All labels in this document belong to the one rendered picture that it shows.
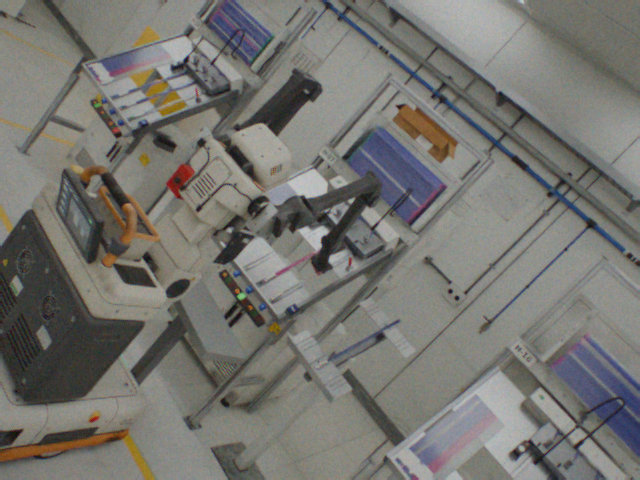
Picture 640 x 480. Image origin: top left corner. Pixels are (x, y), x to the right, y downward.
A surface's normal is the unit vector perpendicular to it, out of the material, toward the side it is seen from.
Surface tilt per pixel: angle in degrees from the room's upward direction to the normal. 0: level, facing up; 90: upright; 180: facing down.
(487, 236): 90
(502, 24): 90
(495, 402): 44
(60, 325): 90
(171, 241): 82
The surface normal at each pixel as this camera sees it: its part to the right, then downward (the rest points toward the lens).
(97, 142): -0.45, -0.14
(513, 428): 0.15, -0.62
